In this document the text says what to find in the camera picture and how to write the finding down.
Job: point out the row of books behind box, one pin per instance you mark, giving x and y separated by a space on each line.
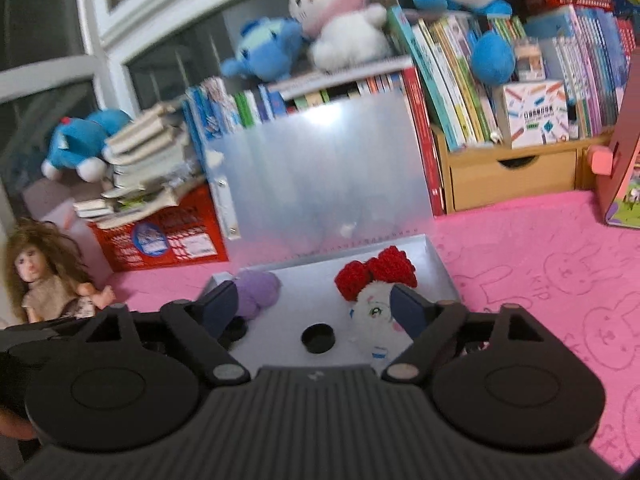
425 135

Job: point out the small figure box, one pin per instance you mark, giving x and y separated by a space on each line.
530 60

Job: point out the row of colourful children's books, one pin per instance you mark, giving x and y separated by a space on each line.
450 85

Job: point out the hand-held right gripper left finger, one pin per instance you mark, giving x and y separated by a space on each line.
220 306

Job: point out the brown haired doll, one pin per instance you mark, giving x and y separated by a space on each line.
45 280

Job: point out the small black cap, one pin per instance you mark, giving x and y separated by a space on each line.
237 331

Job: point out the purple plush toy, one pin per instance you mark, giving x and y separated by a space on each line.
260 290

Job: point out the red plastic crate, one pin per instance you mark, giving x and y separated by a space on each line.
165 240

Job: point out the deep black cap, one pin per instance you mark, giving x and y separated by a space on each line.
317 338

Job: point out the stack of worn books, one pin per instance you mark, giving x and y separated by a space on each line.
145 160

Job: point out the pink printed blanket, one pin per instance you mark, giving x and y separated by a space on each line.
525 270

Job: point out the pink white rabbit plush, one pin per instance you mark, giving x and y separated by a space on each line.
335 10

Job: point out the red crochet hat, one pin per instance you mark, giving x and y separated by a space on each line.
385 267

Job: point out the white label printer box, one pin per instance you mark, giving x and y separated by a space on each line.
535 115

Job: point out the white window frame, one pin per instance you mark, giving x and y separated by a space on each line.
110 20

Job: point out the wooden drawer organizer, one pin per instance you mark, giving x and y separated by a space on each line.
510 180

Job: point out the grey plastic file box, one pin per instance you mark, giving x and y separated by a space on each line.
320 185

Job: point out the blue alien plush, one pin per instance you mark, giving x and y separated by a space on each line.
265 47

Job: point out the blue robot cat plush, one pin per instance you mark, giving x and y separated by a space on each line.
75 145

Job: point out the pink triangular toy house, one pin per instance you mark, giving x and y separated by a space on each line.
622 160

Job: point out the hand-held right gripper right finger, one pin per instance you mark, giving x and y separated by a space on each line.
405 311

